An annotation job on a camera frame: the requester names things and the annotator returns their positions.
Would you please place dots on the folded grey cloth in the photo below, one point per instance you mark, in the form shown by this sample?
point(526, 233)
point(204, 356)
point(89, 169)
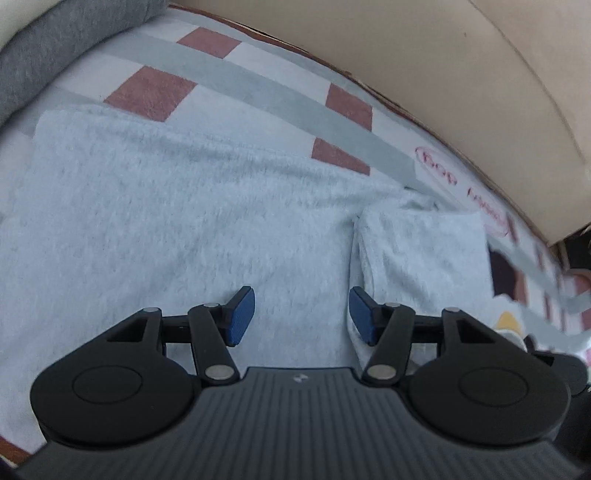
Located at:
point(51, 50)

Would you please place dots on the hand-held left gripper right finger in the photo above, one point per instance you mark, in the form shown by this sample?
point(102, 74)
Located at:
point(361, 316)

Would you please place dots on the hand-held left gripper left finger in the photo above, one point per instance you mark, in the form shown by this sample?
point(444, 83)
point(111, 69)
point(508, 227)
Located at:
point(241, 318)

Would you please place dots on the checked red grey white blanket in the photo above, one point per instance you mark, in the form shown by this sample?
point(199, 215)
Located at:
point(286, 92)

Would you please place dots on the light grey cat print t-shirt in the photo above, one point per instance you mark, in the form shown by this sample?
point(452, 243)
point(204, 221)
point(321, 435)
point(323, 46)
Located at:
point(184, 221)

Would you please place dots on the beige padded headboard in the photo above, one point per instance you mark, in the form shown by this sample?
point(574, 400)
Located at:
point(461, 69)

